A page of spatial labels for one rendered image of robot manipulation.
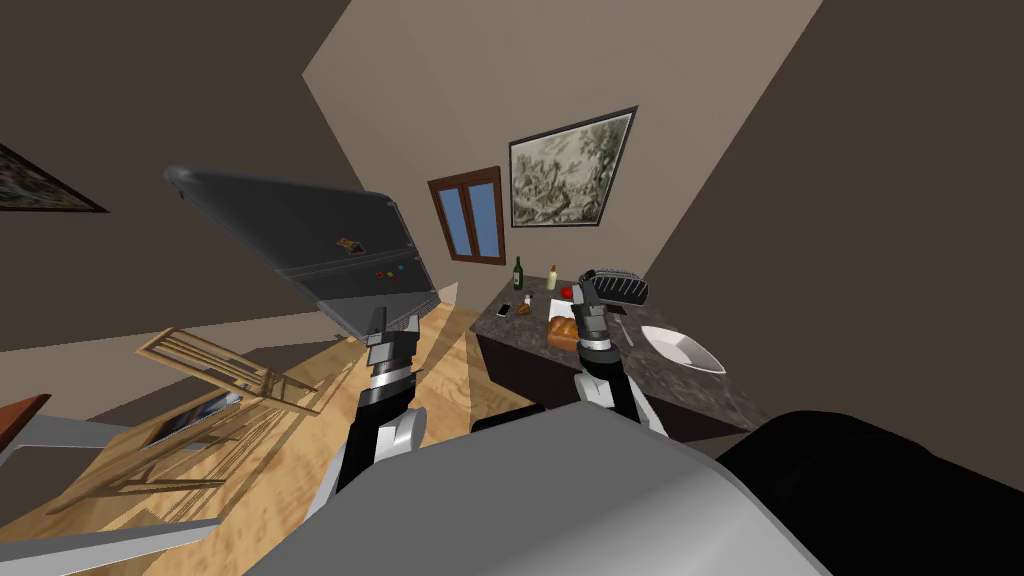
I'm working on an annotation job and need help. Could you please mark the dark framed picture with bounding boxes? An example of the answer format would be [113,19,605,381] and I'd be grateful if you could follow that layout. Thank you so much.
[0,142,110,215]

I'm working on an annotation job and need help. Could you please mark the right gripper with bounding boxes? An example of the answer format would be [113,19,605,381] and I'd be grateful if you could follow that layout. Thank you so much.
[571,279,615,348]

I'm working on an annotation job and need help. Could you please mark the brown framed window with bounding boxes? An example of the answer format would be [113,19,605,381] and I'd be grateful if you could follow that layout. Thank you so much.
[427,165,509,267]

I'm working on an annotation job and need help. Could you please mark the dark grey fridge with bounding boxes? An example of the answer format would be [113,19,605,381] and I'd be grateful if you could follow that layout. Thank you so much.
[163,165,442,346]

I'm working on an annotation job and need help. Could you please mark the wooden chair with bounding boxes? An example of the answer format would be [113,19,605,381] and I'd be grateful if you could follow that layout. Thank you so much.
[135,326,323,416]
[46,390,269,516]

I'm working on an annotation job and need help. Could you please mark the white bowl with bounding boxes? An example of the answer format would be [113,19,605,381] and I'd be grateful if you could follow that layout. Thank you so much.
[639,324,728,376]

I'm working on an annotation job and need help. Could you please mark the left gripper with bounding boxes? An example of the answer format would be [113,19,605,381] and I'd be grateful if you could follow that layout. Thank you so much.
[365,307,423,372]

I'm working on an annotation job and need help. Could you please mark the framed landscape picture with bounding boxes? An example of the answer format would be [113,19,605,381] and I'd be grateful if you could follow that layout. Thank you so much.
[507,105,640,230]

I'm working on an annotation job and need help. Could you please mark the brown bread loaf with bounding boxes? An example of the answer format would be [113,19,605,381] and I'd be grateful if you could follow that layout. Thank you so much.
[547,315,581,353]

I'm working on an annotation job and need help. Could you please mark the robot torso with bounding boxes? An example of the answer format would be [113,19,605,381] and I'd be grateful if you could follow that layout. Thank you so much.
[243,399,833,576]

